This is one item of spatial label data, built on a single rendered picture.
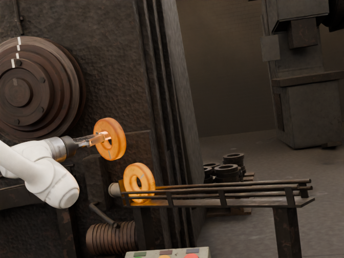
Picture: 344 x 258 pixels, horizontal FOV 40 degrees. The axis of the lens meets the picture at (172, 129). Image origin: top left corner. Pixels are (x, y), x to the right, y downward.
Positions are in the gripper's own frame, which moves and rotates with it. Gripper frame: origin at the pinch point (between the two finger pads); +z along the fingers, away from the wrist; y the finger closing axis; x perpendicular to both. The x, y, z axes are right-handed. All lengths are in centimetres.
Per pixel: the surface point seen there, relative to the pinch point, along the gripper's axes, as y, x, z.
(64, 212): -43, -34, -1
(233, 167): -89, -66, 173
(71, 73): -31.7, 24.3, 10.5
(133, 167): 0.1, -14.9, 8.3
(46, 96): -34.4, 17.1, -2.0
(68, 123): -36.1, 4.0, 6.5
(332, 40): -223, 8, 620
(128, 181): -4.1, -20.8, 8.0
